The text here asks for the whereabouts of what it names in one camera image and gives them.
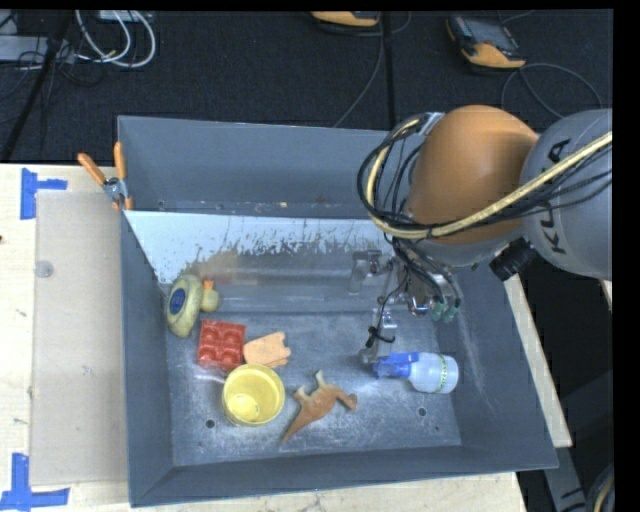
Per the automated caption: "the grey metal bin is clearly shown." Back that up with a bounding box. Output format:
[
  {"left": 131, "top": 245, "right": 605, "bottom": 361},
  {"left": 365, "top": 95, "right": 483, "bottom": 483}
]
[{"left": 116, "top": 115, "right": 561, "bottom": 508}]

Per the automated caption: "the black cylinder on white bracket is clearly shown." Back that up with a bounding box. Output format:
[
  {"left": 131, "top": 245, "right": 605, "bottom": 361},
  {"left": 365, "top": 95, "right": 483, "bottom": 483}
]
[{"left": 488, "top": 236, "right": 539, "bottom": 282}]

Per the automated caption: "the yellow rubber duck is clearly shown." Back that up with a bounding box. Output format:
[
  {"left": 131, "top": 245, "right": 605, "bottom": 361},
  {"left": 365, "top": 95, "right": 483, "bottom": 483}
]
[{"left": 200, "top": 279, "right": 222, "bottom": 314}]

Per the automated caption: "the pale wood flat board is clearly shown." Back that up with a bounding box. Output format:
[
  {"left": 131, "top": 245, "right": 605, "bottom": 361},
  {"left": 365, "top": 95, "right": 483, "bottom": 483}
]
[{"left": 28, "top": 189, "right": 130, "bottom": 487}]

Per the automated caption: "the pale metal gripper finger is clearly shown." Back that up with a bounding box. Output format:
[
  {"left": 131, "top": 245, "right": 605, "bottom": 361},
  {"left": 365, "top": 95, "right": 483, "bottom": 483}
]
[
  {"left": 357, "top": 307, "right": 399, "bottom": 366},
  {"left": 347, "top": 249, "right": 394, "bottom": 296}
]

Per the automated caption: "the red toy brick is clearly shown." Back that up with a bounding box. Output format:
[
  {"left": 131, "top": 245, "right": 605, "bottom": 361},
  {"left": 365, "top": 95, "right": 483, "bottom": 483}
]
[{"left": 196, "top": 319, "right": 247, "bottom": 372}]

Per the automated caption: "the yellow plastic cup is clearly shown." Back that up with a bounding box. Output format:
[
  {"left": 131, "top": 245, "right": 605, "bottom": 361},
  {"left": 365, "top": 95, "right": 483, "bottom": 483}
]
[{"left": 221, "top": 363, "right": 287, "bottom": 428}]

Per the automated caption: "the orange sponge piece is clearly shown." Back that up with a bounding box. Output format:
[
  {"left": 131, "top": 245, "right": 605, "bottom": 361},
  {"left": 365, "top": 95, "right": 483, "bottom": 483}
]
[{"left": 242, "top": 330, "right": 293, "bottom": 369}]

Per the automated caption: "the brown toy dinosaur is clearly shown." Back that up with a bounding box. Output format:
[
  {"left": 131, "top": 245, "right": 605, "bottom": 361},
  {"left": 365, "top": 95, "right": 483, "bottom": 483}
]
[{"left": 280, "top": 369, "right": 359, "bottom": 444}]

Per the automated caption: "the white spray bottle blue head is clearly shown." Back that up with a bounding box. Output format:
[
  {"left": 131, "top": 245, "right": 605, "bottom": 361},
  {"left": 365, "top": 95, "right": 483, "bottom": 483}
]
[{"left": 371, "top": 350, "right": 460, "bottom": 395}]

